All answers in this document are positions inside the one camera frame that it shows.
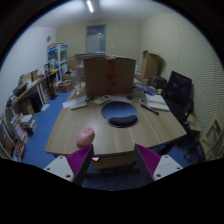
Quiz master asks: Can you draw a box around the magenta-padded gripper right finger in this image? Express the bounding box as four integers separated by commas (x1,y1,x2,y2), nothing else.
134,143,184,185

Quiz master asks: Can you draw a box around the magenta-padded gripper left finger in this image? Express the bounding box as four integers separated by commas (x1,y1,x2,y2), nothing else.
43,143,95,187

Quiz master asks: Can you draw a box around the pink computer mouse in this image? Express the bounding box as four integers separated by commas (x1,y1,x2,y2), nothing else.
76,127,96,147

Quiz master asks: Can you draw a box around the blue mouse pad, black rest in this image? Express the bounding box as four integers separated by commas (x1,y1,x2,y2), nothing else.
100,101,140,129

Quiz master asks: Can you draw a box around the black marker pen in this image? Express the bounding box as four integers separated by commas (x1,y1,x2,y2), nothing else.
140,103,160,116

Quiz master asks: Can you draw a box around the white open book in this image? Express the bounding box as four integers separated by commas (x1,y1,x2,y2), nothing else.
144,93,171,112

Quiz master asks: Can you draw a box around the white remote control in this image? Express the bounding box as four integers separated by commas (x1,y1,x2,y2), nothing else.
93,95,111,106

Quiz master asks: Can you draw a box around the blue flat box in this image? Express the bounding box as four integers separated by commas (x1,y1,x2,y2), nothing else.
133,81,159,97

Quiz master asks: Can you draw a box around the black computer tower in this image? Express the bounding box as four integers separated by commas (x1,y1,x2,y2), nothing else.
29,93,44,114

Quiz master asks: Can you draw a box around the black office chair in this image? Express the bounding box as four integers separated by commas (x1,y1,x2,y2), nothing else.
162,70,195,134

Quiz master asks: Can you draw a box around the small cardboard floor box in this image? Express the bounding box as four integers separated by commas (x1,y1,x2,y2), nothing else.
58,79,74,93

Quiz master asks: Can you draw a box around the clear glass jar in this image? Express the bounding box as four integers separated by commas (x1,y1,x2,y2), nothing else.
70,69,84,96

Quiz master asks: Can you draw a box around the black bag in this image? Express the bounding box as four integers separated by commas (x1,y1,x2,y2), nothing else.
146,74,168,90

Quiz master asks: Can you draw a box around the black floor stand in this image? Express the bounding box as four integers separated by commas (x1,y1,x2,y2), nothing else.
49,71,58,100

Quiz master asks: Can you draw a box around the large brown cardboard box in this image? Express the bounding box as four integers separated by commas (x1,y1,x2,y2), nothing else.
83,56,137,98

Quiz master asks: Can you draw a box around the wooden side desk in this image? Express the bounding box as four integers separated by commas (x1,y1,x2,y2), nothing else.
11,69,59,116

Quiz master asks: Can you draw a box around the open tall cardboard box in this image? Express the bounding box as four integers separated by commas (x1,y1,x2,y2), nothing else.
139,49,163,80

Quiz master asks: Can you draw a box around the blue and white shelf unit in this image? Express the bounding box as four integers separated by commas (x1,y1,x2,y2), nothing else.
46,42,70,84

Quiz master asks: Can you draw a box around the stack of flat sheets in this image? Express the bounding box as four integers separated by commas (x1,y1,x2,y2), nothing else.
74,51,108,61

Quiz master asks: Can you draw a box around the grey door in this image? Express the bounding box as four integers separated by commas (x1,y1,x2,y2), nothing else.
85,24,107,54

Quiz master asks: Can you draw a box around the ceiling tube light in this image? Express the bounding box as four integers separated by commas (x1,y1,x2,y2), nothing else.
86,0,95,14

